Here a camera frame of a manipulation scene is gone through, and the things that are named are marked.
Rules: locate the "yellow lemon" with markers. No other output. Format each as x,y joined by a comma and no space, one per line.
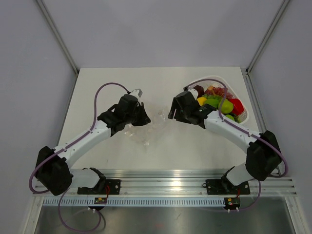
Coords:
201,100

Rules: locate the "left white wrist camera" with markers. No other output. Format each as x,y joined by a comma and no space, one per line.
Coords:
136,93

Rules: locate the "light green cabbage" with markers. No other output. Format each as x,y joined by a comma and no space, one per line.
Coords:
230,117

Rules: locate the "red bell pepper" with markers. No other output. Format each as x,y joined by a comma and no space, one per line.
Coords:
237,106

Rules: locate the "small circuit board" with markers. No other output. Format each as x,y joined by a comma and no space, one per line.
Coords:
232,203
100,201

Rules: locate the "dark red apple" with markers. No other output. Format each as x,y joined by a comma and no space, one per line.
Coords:
199,90

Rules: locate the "left small circuit board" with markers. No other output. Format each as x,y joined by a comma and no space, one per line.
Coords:
100,201

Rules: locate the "white perforated plastic basket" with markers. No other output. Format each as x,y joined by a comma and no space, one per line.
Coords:
208,83

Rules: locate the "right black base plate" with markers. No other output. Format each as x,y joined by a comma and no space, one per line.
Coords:
215,187

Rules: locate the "aluminium mounting rail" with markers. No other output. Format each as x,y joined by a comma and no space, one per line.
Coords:
153,183

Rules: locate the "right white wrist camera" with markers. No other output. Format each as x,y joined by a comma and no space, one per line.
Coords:
194,92

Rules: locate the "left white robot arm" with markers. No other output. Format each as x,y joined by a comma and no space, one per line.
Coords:
54,165

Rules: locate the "aluminium frame post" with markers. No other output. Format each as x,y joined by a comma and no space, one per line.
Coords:
268,34
54,30

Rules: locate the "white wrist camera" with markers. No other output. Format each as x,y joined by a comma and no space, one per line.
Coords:
194,92
136,93

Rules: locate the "white slotted cable duct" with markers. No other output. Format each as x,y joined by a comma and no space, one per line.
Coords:
138,201

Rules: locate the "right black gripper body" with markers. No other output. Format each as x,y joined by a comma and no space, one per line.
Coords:
182,115

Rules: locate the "green star fruit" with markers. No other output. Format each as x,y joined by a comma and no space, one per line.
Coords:
225,106

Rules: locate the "right small circuit board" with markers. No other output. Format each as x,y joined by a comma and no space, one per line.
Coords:
232,203

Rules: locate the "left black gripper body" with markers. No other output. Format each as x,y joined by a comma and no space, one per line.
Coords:
128,117

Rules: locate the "right aluminium frame post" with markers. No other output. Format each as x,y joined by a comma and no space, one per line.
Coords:
268,34

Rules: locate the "left aluminium frame post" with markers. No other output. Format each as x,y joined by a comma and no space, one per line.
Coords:
54,30

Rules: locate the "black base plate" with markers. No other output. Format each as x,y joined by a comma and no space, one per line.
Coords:
109,186
215,187

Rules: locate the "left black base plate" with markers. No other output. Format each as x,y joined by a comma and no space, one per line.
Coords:
109,186

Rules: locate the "green grapes bunch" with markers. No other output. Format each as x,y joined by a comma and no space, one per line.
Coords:
216,97

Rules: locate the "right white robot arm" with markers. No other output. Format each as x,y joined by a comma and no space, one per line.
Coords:
262,151

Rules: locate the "clear zip top bag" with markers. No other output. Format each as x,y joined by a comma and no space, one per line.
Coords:
146,134

